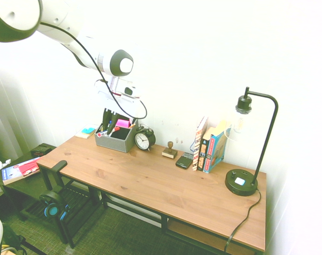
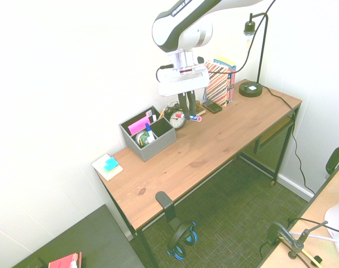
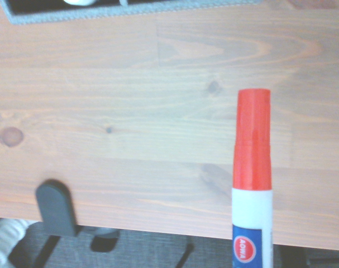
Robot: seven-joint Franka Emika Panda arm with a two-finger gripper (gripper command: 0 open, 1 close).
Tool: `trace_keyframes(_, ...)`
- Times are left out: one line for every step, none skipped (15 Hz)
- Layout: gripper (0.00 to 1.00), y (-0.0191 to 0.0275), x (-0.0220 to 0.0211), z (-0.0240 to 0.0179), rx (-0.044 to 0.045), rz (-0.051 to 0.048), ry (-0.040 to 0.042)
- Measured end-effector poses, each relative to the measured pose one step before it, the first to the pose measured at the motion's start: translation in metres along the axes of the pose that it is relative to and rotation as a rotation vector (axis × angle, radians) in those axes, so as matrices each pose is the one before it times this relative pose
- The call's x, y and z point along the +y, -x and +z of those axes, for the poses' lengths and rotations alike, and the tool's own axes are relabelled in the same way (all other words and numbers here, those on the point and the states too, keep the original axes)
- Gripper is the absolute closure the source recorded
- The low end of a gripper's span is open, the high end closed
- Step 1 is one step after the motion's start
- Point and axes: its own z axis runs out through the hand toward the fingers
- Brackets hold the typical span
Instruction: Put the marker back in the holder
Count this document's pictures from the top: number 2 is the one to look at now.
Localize white marker with red cap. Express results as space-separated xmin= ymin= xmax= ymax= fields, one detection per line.
xmin=175 ymin=112 xmax=203 ymax=123

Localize green tape roll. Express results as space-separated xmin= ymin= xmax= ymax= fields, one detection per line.
xmin=135 ymin=131 xmax=150 ymax=149

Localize black twin-bell alarm clock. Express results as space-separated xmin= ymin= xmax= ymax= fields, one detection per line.
xmin=164 ymin=101 xmax=188 ymax=130

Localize black and blue headphones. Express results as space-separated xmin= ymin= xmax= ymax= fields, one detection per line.
xmin=166 ymin=221 xmax=199 ymax=261

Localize white marker with blue cap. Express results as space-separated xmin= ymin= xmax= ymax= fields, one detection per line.
xmin=145 ymin=122 xmax=156 ymax=143

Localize wooden desk with black frame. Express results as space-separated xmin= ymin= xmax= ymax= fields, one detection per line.
xmin=94 ymin=79 xmax=303 ymax=268

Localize wooden rubber stamp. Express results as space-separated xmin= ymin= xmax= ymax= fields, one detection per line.
xmin=195 ymin=99 xmax=207 ymax=116

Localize white rounded base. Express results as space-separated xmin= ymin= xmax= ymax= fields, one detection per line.
xmin=324 ymin=200 xmax=339 ymax=258

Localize pink sticky note pad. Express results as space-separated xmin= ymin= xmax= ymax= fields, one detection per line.
xmin=127 ymin=115 xmax=151 ymax=135

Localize black metal clamp stand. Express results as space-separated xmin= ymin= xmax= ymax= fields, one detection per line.
xmin=287 ymin=220 xmax=330 ymax=261

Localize black round clamp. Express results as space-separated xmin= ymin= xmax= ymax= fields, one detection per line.
xmin=259 ymin=222 xmax=294 ymax=259

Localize light wooden table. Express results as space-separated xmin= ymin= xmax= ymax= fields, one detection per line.
xmin=259 ymin=165 xmax=339 ymax=268

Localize black curved handle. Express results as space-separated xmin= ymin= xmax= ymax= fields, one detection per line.
xmin=325 ymin=146 xmax=339 ymax=180

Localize black cabinet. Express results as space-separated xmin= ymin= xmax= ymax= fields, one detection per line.
xmin=11 ymin=204 xmax=146 ymax=268

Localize blue sticky note block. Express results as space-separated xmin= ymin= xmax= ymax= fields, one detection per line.
xmin=102 ymin=156 xmax=119 ymax=172

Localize black desk lamp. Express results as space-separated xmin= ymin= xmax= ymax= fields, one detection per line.
xmin=238 ymin=12 xmax=270 ymax=98

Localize black headphone hanger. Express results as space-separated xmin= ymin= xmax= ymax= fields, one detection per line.
xmin=155 ymin=190 xmax=183 ymax=233

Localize black lamp power cable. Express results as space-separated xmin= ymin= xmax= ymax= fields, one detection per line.
xmin=261 ymin=85 xmax=316 ymax=194

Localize red notebook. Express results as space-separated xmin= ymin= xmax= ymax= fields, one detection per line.
xmin=47 ymin=251 xmax=83 ymax=268

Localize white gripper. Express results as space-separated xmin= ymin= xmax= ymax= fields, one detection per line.
xmin=157 ymin=65 xmax=210 ymax=121

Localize grey desk organizer box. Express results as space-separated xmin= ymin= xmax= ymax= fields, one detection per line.
xmin=119 ymin=105 xmax=177 ymax=162

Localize black smartphone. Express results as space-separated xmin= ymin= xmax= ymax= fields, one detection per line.
xmin=202 ymin=99 xmax=223 ymax=114

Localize white notepad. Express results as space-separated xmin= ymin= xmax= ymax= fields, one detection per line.
xmin=91 ymin=153 xmax=125 ymax=182

